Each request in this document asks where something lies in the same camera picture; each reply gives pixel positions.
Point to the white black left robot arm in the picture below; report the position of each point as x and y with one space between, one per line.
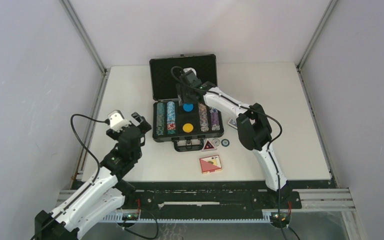
105 191

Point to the red playing card deck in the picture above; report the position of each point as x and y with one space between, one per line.
210 164

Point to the blue purple poker chip row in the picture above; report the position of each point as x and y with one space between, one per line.
214 117

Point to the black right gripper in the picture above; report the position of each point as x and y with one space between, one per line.
181 90

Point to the black poker chip case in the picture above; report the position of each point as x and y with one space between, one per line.
179 116

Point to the aluminium frame rail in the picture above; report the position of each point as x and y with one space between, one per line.
304 200

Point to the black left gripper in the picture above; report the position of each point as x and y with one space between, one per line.
144 126

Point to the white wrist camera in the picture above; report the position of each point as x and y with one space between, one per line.
190 69
117 120

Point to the yellow round blind button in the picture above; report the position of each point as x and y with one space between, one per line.
187 127

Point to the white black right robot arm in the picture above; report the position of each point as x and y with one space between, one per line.
252 124

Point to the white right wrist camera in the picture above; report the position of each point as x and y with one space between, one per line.
190 69

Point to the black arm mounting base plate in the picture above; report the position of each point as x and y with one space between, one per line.
179 211

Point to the red triangular dealer button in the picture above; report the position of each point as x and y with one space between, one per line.
208 146

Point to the light blue red chip row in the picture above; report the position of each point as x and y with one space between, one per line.
171 117

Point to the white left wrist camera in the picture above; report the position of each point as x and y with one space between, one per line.
117 120

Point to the white slotted cable duct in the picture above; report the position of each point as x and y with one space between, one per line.
119 217

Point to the blue playing card deck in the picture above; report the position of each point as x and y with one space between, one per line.
232 123

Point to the white poker chip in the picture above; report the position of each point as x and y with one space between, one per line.
216 142

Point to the green poker chip row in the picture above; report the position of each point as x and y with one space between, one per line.
160 118

